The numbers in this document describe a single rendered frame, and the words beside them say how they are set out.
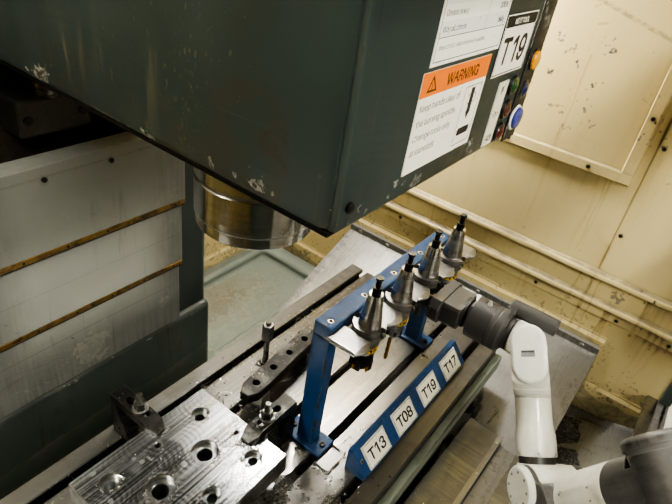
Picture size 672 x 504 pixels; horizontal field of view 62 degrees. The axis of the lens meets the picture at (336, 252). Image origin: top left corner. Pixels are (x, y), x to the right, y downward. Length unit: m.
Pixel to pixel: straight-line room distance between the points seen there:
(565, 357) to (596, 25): 0.90
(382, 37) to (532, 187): 1.23
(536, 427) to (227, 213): 0.70
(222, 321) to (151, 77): 1.41
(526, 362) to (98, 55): 0.85
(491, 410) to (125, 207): 1.10
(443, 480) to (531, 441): 0.37
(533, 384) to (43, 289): 0.93
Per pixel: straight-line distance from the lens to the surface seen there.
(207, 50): 0.55
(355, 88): 0.45
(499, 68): 0.72
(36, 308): 1.20
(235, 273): 2.17
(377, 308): 0.98
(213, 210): 0.68
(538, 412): 1.12
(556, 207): 1.65
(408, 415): 1.28
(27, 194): 1.07
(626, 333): 1.76
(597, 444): 1.84
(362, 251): 1.94
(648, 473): 0.88
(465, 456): 1.52
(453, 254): 1.25
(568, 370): 1.76
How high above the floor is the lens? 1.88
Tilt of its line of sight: 33 degrees down
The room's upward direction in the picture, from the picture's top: 10 degrees clockwise
